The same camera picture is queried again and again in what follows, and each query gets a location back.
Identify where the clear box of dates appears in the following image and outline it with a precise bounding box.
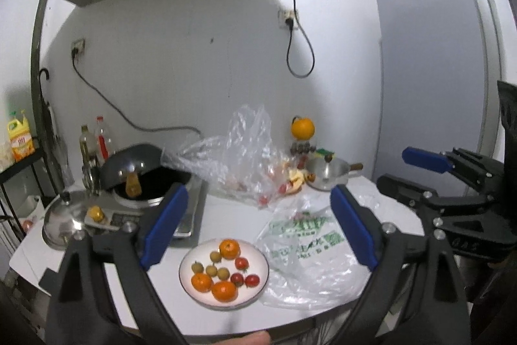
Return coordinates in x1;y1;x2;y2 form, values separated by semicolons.
289;140;316;156

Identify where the black hood power cable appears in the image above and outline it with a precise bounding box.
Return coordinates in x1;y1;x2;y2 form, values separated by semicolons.
275;0;316;79

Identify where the large front mandarin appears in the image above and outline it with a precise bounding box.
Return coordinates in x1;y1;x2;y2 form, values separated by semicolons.
211;280;238;303

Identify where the orange peel pile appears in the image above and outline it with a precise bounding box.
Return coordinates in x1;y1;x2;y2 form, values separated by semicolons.
280;167;315;195

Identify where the clear crumpled plastic bag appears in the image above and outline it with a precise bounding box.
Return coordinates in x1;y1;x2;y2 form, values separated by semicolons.
160;105;294;207

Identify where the white wall socket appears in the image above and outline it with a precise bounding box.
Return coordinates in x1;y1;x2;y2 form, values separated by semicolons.
278;9;299;31

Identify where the steel wok lid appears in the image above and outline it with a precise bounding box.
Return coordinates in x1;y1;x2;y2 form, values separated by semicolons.
42;190;95;250

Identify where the silver induction cooker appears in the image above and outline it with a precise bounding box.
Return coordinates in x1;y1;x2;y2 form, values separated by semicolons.
84;177;205;239

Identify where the large orange on box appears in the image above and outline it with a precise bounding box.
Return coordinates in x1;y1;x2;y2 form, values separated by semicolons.
290;115;315;141

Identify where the green yellow sponge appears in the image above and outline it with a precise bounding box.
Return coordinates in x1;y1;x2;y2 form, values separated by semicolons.
315;148;335;157

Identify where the dark vertical pipe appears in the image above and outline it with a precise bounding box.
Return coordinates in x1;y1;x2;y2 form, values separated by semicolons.
30;0;53;184

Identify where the grey refrigerator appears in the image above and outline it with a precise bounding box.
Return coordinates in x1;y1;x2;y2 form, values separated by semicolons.
373;0;502;196

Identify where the oil bottle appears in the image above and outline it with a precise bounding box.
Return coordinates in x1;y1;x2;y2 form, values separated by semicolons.
79;124;98;166

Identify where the yellow-green longan fruit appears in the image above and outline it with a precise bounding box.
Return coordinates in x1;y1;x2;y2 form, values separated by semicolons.
217;267;230;281
191;262;204;274
205;265;218;277
209;250;222;264

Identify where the small steel pot with lid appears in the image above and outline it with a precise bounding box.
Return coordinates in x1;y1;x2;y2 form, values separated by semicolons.
305;154;364;192

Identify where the black cooker power cable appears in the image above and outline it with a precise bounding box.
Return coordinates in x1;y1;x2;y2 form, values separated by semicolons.
71;45;204;138

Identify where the yellow detergent bottle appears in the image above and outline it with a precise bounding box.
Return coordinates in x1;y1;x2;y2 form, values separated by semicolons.
7;110;35;162

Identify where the printed white plastic bag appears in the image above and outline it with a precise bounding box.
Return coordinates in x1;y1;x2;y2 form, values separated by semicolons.
255;192;370;310

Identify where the left wall socket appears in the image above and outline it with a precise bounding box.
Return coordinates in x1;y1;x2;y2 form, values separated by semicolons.
71;38;86;56

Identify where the red cherry tomato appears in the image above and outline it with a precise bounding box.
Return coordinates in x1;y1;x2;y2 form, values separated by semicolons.
234;256;249;271
230;272;245;287
245;274;260;288

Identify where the red label bottle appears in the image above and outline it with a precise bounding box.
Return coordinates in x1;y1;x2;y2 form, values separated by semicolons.
95;115;116;162

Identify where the black wok with wooden handle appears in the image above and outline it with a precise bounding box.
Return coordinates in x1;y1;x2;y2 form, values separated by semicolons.
100;144;193;208

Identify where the white round plate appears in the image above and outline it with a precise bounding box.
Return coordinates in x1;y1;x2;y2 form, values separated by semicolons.
179;239;270;310

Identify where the black metal rack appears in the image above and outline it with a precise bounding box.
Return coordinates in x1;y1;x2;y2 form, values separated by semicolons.
1;145;57;243

